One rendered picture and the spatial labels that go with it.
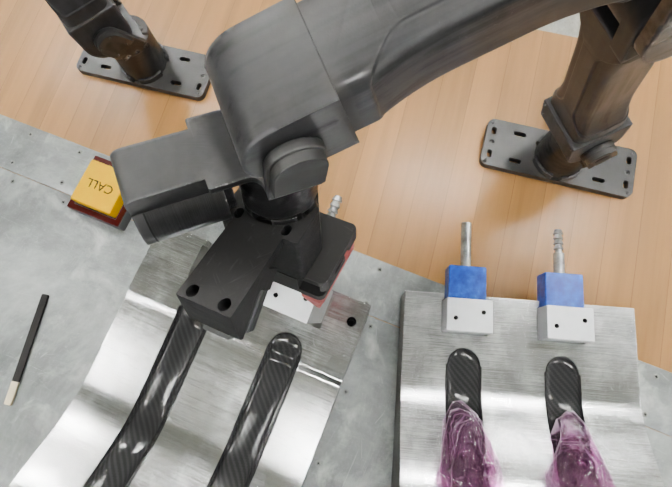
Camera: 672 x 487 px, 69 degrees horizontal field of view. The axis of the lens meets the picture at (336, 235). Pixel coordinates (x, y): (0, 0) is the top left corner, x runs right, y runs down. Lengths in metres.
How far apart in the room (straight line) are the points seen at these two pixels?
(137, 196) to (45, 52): 0.62
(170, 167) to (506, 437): 0.44
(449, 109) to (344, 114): 0.48
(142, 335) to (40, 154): 0.34
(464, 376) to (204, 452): 0.29
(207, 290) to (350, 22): 0.19
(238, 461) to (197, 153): 0.36
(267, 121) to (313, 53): 0.04
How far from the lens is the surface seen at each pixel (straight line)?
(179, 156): 0.31
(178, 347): 0.58
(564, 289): 0.61
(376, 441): 0.63
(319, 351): 0.54
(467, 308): 0.56
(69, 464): 0.60
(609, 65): 0.44
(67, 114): 0.83
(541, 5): 0.29
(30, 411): 0.75
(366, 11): 0.27
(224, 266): 0.34
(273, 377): 0.55
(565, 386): 0.62
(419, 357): 0.58
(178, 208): 0.32
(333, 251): 0.40
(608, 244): 0.73
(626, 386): 0.65
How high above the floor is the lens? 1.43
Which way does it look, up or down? 75 degrees down
